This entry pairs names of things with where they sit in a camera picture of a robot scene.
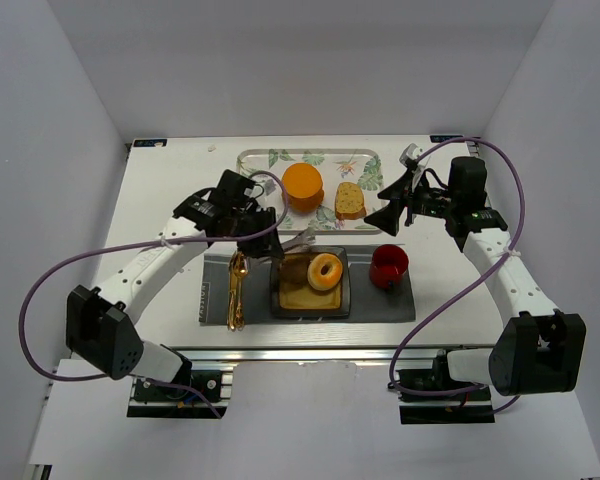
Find round orange cake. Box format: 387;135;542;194
282;163;324;214

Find glazed ring donut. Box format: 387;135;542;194
307;253;343;291

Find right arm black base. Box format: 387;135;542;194
387;350;495;426

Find square black gold plate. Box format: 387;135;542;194
269;246;351;320

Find grey placemat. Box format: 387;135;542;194
197;244;417;327

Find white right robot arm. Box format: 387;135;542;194
365;157;586;397

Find brown chocolate muffin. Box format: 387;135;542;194
278;254;312;289

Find gold spoon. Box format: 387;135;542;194
234;251;249;331

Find metal tongs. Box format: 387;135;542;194
281;227;316;255

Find sliced bread loaf piece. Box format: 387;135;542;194
334;182;366;220

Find blue label sticker left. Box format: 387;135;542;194
132;138;167;148

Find red mug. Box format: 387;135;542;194
369;244;409;291

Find gold knife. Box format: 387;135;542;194
227;253;238;331

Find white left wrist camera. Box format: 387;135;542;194
253;180;277;199

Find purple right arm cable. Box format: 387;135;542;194
387;136;528;416

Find gold fork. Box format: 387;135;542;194
228;251;248;331

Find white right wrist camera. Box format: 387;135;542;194
399;143;424;169

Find blue label sticker right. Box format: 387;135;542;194
429;134;461;144

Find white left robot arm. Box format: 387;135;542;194
65;170;283;385

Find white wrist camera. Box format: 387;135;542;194
253;180;277;199
399;143;424;169

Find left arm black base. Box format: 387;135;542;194
127;368;232;420

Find blue label sticker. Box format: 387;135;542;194
429;134;461;144
132;138;167;148

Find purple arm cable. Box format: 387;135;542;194
387;136;528;416
18;170;290;419

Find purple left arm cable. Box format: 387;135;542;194
18;170;290;419

